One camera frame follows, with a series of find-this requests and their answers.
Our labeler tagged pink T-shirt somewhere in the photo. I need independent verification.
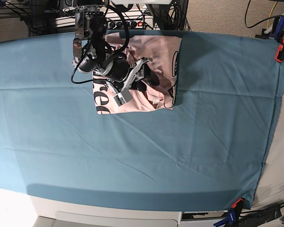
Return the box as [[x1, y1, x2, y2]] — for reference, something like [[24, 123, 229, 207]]
[[93, 35, 182, 114]]

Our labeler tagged blue black clamp top right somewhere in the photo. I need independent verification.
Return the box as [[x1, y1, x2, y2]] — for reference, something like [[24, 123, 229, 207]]
[[255, 15, 284, 43]]

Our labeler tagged teal table cloth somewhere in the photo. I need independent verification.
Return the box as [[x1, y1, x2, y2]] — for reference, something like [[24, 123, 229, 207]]
[[0, 31, 284, 211]]

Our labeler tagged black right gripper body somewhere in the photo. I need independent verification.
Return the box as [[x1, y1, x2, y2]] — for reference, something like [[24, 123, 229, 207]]
[[104, 56, 153, 94]]

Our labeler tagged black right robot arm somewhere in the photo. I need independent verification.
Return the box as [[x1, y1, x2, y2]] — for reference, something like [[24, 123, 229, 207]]
[[72, 0, 160, 97]]

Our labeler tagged orange blue clamp bottom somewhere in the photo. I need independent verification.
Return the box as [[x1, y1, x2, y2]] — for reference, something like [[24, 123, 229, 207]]
[[213, 198, 245, 227]]

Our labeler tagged white power strip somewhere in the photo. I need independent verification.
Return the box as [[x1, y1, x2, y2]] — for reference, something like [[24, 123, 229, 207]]
[[108, 19, 154, 30]]

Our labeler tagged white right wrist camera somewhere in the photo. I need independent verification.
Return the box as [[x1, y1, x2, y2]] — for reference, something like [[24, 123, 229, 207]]
[[114, 90, 133, 106]]

